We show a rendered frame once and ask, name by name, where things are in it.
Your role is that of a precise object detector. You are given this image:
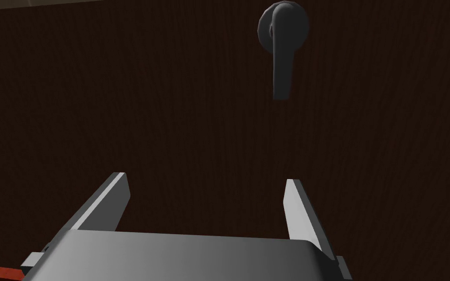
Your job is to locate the dark brown wooden door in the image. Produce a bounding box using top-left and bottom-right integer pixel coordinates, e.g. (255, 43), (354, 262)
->
(0, 0), (450, 281)

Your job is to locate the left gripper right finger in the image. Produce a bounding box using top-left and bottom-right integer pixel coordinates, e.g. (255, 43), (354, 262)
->
(283, 179), (337, 261)

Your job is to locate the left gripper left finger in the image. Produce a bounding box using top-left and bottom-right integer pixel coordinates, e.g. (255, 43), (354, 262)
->
(67, 172), (131, 232)

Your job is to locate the grey lever door handle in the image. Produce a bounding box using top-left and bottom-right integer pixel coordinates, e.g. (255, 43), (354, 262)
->
(257, 0), (310, 101)

